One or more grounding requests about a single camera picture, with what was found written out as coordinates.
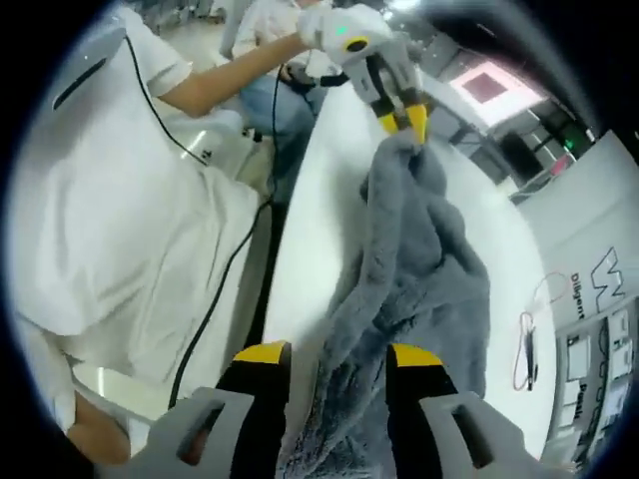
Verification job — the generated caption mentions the grey towel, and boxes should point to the grey towel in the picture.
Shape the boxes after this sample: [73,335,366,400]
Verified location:
[287,132,493,479]

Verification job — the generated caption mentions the white laptop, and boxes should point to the white laptop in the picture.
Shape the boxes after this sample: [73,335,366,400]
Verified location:
[423,57,543,146]

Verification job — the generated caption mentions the group of white storage boxes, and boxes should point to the group of white storage boxes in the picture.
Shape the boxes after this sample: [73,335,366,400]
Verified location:
[563,318,635,435]

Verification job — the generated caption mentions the white shelf unit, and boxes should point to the white shelf unit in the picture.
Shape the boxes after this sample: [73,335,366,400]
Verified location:
[553,298,639,450]

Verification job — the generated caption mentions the operator in white shirt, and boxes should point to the operator in white shirt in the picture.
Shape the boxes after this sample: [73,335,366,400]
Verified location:
[7,7,264,440]

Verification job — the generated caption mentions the grey chest device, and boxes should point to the grey chest device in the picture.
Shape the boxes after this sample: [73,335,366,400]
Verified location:
[49,22,129,114]

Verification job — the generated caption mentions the black cable on table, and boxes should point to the black cable on table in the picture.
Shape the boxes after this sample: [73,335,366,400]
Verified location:
[511,311,539,393]

